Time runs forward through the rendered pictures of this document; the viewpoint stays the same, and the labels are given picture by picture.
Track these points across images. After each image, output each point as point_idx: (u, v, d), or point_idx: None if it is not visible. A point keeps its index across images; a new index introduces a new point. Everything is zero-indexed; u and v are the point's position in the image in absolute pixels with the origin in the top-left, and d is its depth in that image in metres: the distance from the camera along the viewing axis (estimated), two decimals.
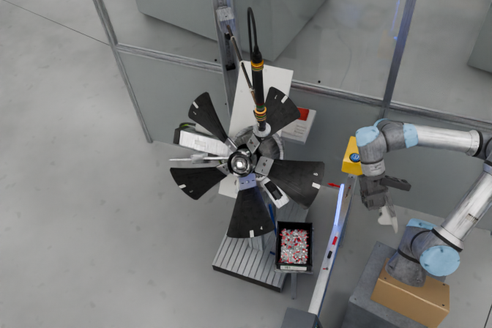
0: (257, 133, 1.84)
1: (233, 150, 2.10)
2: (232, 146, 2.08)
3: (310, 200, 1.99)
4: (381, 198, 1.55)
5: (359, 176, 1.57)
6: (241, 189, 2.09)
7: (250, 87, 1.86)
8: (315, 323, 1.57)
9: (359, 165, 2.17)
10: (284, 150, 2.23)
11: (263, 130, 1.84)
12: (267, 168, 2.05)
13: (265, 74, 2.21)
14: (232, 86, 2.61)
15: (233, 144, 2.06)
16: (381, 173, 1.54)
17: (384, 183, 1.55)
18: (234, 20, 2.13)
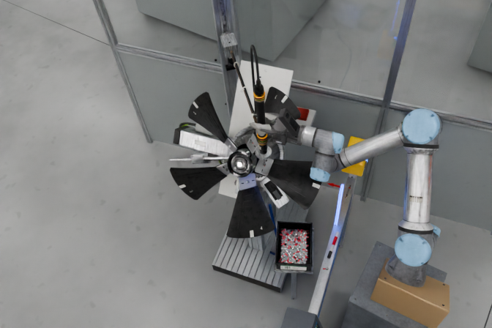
0: (259, 156, 1.96)
1: (233, 150, 2.10)
2: (232, 146, 2.08)
3: (310, 200, 1.99)
4: None
5: (301, 143, 1.83)
6: (241, 189, 2.09)
7: (252, 113, 1.98)
8: (315, 323, 1.57)
9: (359, 165, 2.17)
10: (284, 150, 2.23)
11: (264, 153, 1.96)
12: (267, 168, 2.05)
13: (265, 74, 2.21)
14: (232, 86, 2.61)
15: (233, 144, 2.06)
16: (305, 127, 1.79)
17: None
18: (237, 47, 2.25)
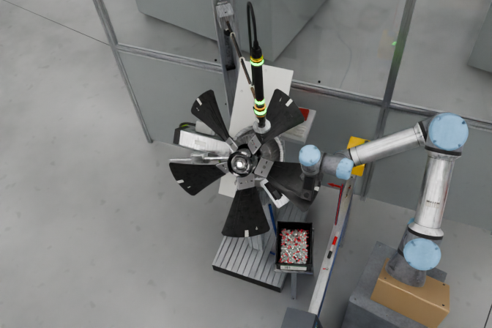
0: (257, 129, 1.83)
1: (234, 149, 2.10)
2: (233, 145, 2.08)
3: (309, 203, 1.98)
4: None
5: None
6: (239, 189, 2.09)
7: (250, 83, 1.84)
8: (315, 323, 1.57)
9: (359, 165, 2.17)
10: (284, 150, 2.23)
11: (263, 127, 1.83)
12: (266, 170, 2.05)
13: (265, 74, 2.21)
14: (232, 86, 2.61)
15: (235, 143, 2.05)
16: None
17: (304, 173, 1.84)
18: (233, 17, 2.12)
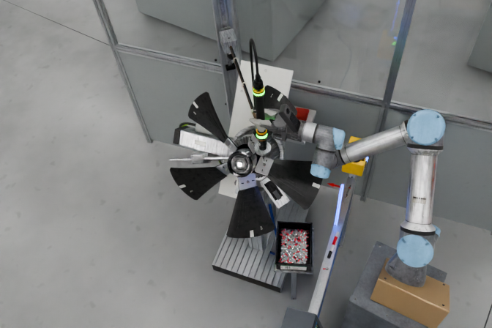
0: (258, 152, 1.94)
1: (250, 147, 2.07)
2: (253, 146, 2.05)
3: (236, 236, 2.12)
4: None
5: (302, 140, 1.80)
6: (217, 168, 2.10)
7: (252, 108, 1.96)
8: (315, 323, 1.57)
9: (359, 165, 2.17)
10: (284, 150, 2.23)
11: (263, 149, 1.94)
12: (246, 186, 2.10)
13: (265, 74, 2.21)
14: (232, 86, 2.61)
15: None
16: (306, 122, 1.77)
17: None
18: (236, 42, 2.23)
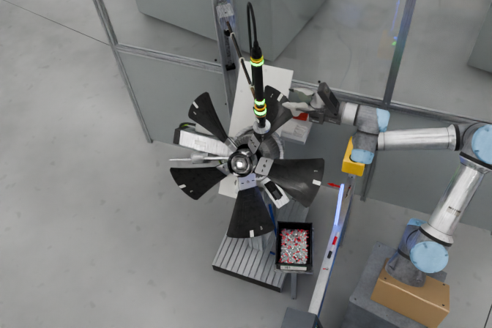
0: (257, 130, 1.83)
1: (250, 147, 2.07)
2: (253, 146, 2.05)
3: (236, 236, 2.12)
4: None
5: (340, 122, 1.65)
6: (217, 168, 2.10)
7: (250, 83, 1.84)
8: (315, 323, 1.57)
9: (359, 165, 2.17)
10: (284, 150, 2.23)
11: (263, 127, 1.83)
12: (246, 186, 2.10)
13: (265, 74, 2.21)
14: (232, 86, 2.61)
15: (256, 150, 2.03)
16: (345, 103, 1.62)
17: None
18: (233, 17, 2.12)
